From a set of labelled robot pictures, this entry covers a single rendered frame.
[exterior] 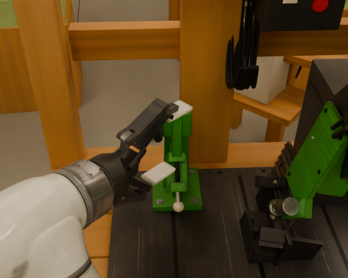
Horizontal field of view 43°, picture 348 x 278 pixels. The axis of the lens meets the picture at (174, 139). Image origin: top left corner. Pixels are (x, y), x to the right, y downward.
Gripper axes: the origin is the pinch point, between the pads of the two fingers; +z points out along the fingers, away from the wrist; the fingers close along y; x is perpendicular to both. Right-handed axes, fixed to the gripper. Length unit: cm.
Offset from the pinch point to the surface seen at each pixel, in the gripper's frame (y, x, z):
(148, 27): 3.5, 32.7, 31.8
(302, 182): -8.2, -20.7, 21.7
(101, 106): -116, 143, 151
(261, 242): -24.1, -19.0, 16.8
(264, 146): -27, 0, 59
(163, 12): -92, 211, 305
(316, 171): -3.2, -22.3, 20.1
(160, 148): -34, 25, 40
